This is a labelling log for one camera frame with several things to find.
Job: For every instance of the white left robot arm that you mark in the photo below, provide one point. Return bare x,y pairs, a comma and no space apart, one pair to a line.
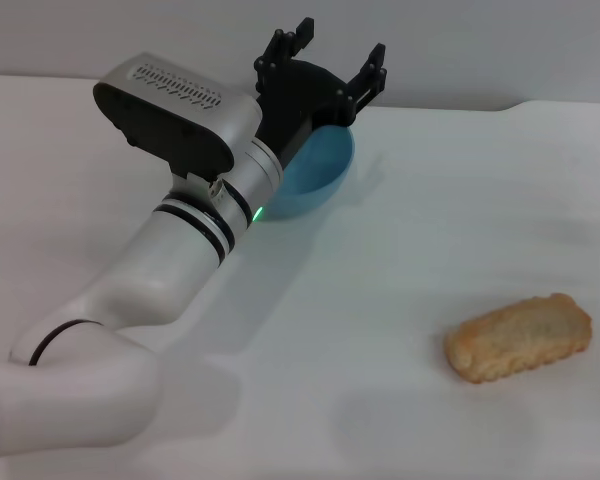
145,280

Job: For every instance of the toasted bread slice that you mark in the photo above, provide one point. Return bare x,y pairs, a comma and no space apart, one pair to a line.
520,337

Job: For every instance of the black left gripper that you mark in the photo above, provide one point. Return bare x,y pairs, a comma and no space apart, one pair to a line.
300,95

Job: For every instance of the blue bowl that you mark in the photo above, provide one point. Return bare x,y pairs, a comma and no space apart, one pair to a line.
320,165

